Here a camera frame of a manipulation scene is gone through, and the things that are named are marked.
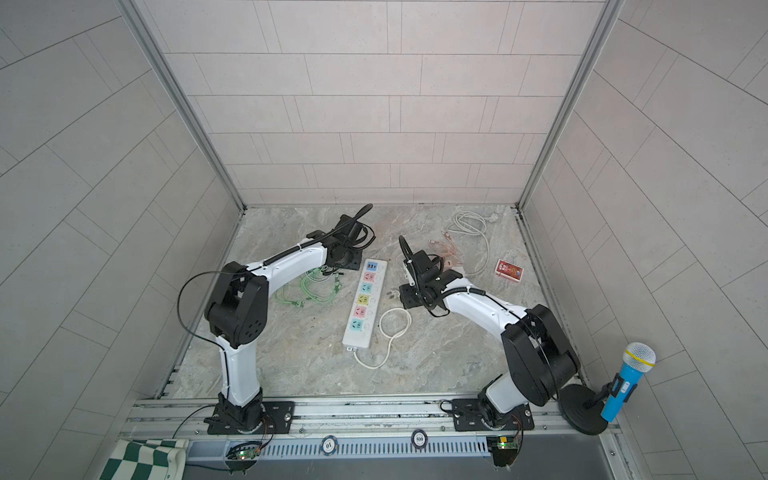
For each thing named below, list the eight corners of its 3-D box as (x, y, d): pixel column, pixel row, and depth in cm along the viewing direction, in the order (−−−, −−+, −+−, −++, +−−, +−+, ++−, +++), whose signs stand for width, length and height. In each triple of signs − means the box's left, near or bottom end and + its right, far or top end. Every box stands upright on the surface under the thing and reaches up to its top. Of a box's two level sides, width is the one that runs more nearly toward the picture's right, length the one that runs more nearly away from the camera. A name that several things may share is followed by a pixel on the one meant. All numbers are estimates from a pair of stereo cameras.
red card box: (493, 273, 99) (494, 270, 98) (497, 261, 103) (499, 258, 101) (519, 283, 97) (521, 280, 95) (522, 270, 100) (524, 267, 99)
